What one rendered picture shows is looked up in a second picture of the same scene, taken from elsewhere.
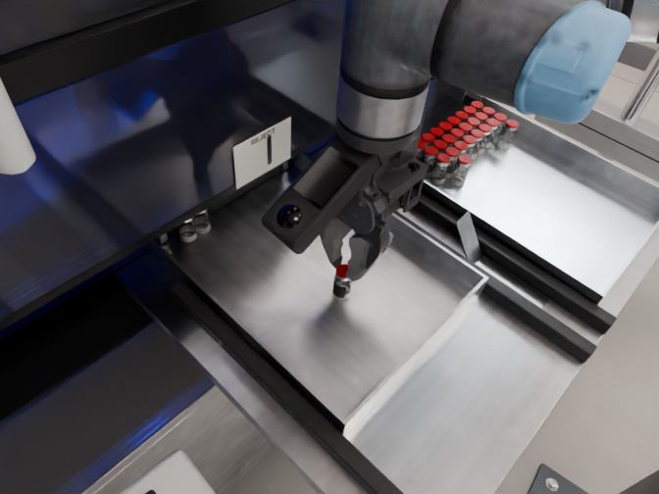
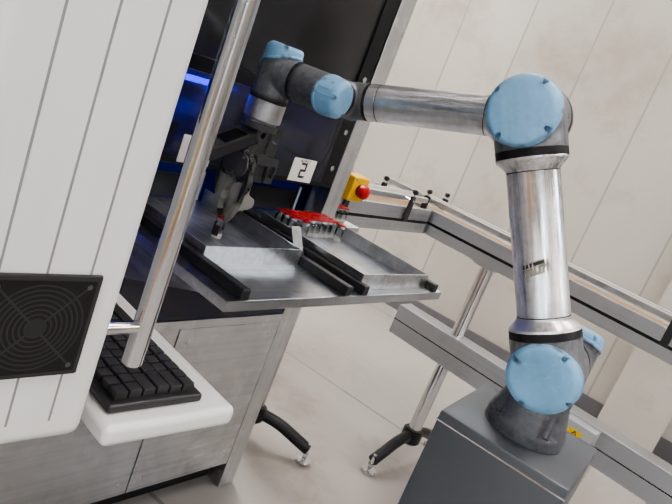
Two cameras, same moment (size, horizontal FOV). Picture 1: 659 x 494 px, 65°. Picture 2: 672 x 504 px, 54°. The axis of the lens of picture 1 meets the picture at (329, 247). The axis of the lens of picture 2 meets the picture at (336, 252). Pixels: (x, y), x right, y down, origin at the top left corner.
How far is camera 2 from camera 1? 0.96 m
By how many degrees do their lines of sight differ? 35
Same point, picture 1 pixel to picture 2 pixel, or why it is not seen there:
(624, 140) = (452, 351)
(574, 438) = not seen: outside the picture
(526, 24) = (316, 74)
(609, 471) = not seen: outside the picture
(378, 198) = (252, 156)
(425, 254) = (269, 244)
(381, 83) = (265, 93)
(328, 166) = (233, 132)
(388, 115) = (265, 109)
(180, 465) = not seen: hidden behind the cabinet
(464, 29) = (297, 73)
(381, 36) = (269, 74)
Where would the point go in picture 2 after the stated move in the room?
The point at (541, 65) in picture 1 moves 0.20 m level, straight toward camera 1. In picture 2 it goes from (319, 85) to (268, 69)
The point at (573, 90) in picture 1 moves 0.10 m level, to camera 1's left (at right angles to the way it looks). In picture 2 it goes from (328, 94) to (276, 74)
